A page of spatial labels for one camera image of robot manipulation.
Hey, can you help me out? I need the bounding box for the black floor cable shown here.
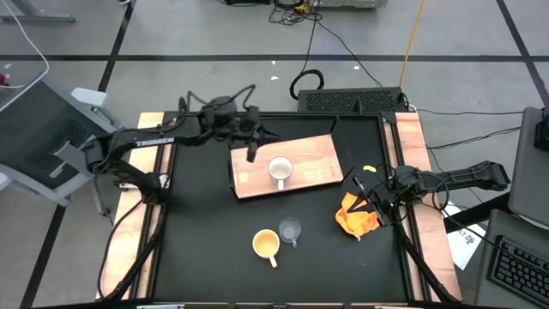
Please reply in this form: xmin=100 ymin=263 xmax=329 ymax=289
xmin=317 ymin=21 xmax=385 ymax=89
xmin=426 ymin=126 xmax=522 ymax=151
xmin=413 ymin=106 xmax=524 ymax=117

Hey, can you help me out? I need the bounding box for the grey office chair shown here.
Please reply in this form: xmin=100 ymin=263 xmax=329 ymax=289
xmin=0 ymin=72 xmax=125 ymax=207

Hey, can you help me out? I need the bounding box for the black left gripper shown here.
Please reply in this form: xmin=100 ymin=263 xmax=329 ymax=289
xmin=235 ymin=106 xmax=281 ymax=163

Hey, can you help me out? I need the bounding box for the yellow mug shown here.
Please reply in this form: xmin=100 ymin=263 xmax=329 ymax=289
xmin=251 ymin=228 xmax=282 ymax=270

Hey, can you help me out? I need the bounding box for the clear glass cup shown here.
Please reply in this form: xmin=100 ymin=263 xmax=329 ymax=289
xmin=278 ymin=217 xmax=303 ymax=249

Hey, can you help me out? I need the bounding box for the black monitor stand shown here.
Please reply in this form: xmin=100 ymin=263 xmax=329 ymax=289
xmin=534 ymin=109 xmax=549 ymax=152

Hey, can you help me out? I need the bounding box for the black keyboard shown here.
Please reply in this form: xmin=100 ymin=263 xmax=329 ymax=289
xmin=488 ymin=234 xmax=549 ymax=308

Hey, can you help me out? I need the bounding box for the black aluminium table frame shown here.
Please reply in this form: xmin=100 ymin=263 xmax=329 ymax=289
xmin=152 ymin=96 xmax=413 ymax=304

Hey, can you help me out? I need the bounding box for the black perforated computer case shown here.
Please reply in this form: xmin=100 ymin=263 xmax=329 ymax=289
xmin=297 ymin=87 xmax=408 ymax=113

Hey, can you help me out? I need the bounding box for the yellow cable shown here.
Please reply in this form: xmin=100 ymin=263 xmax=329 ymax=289
xmin=398 ymin=0 xmax=428 ymax=89

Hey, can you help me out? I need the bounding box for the black cable tangle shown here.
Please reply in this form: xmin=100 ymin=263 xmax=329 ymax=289
xmin=268 ymin=0 xmax=323 ymax=26

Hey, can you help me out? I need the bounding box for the white mug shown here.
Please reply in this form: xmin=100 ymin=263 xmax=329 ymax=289
xmin=268 ymin=155 xmax=294 ymax=191

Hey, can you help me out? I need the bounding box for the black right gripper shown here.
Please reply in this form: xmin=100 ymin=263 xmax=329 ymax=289
xmin=347 ymin=175 xmax=398 ymax=227

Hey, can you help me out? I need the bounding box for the white cable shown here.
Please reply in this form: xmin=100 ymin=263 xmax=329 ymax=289
xmin=0 ymin=0 xmax=51 ymax=89

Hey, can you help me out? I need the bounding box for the black desk leg bar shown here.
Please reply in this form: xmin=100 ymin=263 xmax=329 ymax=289
xmin=443 ymin=192 xmax=511 ymax=233

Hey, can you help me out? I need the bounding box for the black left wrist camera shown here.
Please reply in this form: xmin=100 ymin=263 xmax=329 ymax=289
xmin=233 ymin=113 xmax=250 ymax=136

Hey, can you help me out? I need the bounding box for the grey equipment box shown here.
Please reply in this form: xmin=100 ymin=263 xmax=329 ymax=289
xmin=317 ymin=0 xmax=389 ymax=10

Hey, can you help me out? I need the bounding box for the black frame strut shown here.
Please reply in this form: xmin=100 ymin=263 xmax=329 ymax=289
xmin=102 ymin=205 xmax=166 ymax=301
xmin=392 ymin=214 xmax=462 ymax=304

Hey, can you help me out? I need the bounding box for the black cable with coil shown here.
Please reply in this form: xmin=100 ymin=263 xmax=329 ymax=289
xmin=289 ymin=0 xmax=326 ymax=100

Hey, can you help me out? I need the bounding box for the white paper sheet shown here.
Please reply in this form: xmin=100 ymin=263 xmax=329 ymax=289
xmin=441 ymin=201 xmax=488 ymax=271

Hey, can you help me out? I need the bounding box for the orange cloth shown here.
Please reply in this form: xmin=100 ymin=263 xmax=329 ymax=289
xmin=334 ymin=191 xmax=382 ymax=242

